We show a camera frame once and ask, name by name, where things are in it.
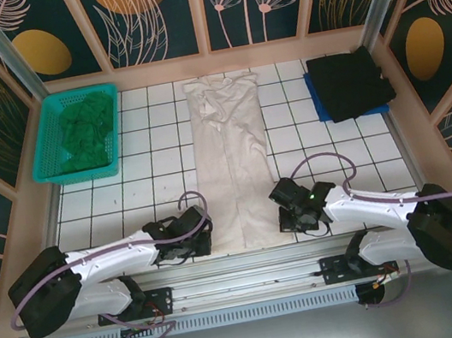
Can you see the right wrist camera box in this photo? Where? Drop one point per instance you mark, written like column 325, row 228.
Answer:
column 286, row 191

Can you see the white t-shirt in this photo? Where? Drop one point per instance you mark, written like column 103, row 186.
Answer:
column 228, row 155

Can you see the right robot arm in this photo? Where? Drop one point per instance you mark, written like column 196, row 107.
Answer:
column 367, row 206

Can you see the green t-shirt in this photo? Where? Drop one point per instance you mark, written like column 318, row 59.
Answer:
column 84, row 127

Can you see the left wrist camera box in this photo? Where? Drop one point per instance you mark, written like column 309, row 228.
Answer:
column 191, row 217

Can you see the black folded t-shirt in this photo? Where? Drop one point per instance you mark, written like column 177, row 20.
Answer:
column 346, row 84

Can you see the blue folded t-shirt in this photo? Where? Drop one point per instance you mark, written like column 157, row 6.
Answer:
column 322, row 111

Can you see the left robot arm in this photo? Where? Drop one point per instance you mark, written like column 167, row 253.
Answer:
column 107, row 260

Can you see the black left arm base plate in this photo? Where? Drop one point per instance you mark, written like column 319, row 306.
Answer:
column 161, row 299

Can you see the teal plastic basket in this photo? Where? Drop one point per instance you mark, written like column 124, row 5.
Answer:
column 43, row 143

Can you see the aluminium mounting rail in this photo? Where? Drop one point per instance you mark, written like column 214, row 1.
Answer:
column 243, row 274

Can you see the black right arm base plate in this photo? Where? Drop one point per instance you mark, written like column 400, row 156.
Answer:
column 334, row 268

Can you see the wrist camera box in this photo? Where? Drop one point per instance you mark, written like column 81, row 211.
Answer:
column 286, row 191
column 191, row 217

